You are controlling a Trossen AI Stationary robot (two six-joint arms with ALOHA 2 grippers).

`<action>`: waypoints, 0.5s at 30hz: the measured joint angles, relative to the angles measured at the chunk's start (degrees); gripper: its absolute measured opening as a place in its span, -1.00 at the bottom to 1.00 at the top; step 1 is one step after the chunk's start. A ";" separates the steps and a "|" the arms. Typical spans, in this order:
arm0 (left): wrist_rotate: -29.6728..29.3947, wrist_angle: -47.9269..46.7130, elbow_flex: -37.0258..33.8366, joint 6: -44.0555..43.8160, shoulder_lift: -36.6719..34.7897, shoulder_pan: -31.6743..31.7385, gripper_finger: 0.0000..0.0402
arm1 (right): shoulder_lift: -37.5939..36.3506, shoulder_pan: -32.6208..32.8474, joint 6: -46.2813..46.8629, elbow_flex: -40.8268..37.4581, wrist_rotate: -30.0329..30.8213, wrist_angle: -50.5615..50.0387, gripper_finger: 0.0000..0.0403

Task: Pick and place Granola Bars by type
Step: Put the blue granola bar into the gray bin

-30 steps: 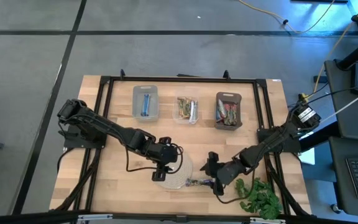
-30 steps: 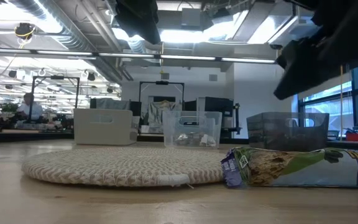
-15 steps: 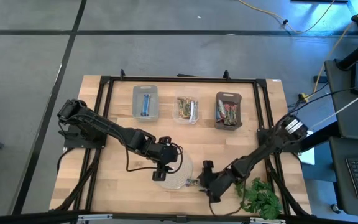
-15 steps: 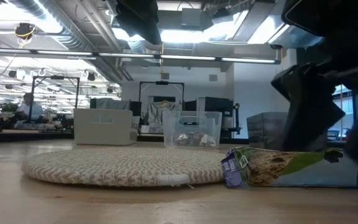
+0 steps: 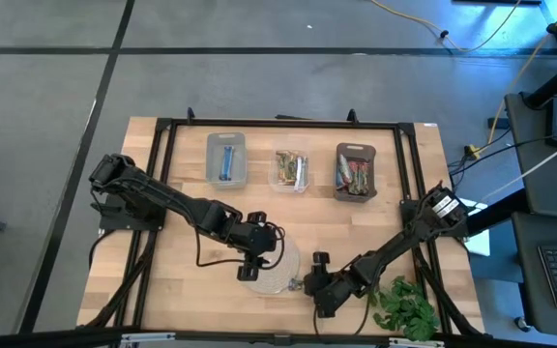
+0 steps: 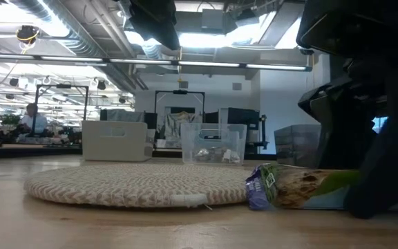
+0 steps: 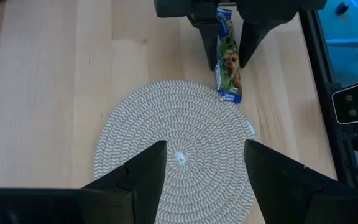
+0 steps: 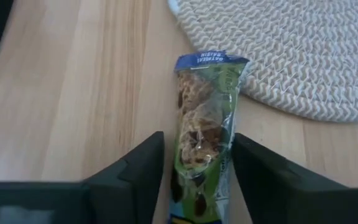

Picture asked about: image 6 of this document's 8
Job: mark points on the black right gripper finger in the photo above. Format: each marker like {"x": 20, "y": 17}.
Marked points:
{"x": 344, "y": 121}
{"x": 389, "y": 173}

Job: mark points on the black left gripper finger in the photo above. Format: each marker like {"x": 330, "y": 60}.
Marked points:
{"x": 157, "y": 24}

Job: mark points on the purple green granola bar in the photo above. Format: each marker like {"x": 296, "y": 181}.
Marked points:
{"x": 289, "y": 186}

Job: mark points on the dark brown plastic bin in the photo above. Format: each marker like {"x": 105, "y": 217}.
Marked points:
{"x": 297, "y": 145}

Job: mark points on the long ceiling light strip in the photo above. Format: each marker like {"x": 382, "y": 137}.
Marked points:
{"x": 206, "y": 64}

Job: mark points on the black monitor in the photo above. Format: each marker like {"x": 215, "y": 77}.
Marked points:
{"x": 243, "y": 118}

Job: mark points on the clear plastic bin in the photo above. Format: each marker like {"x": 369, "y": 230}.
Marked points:
{"x": 213, "y": 138}

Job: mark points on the light grey plastic bin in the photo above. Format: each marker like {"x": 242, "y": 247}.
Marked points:
{"x": 116, "y": 147}

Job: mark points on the person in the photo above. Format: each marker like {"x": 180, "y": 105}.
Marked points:
{"x": 33, "y": 121}

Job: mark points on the green potted plant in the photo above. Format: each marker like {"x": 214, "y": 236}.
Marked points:
{"x": 10, "y": 119}

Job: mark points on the black gantry frame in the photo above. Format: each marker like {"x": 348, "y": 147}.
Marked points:
{"x": 61, "y": 86}
{"x": 180, "y": 92}

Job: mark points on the silver ventilation duct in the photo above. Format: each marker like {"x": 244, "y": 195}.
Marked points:
{"x": 81, "y": 38}

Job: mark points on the black aluminium table frame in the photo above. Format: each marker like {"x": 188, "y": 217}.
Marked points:
{"x": 29, "y": 152}

